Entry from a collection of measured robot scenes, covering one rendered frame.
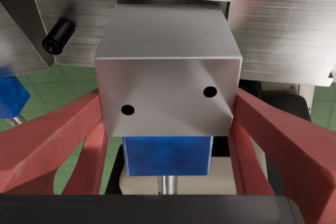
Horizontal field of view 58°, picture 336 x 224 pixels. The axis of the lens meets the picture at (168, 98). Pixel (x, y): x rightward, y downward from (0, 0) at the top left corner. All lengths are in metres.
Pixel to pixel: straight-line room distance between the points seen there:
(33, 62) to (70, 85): 1.31
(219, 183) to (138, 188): 0.12
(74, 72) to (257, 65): 1.35
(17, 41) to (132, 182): 0.30
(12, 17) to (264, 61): 0.16
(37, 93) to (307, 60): 1.59
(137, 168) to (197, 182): 0.30
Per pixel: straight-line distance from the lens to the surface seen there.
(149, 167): 0.15
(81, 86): 1.53
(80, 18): 0.16
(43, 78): 1.59
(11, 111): 0.28
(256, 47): 0.16
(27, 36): 0.24
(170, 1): 0.18
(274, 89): 1.01
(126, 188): 0.48
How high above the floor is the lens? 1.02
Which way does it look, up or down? 45 degrees down
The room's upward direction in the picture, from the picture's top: 168 degrees counter-clockwise
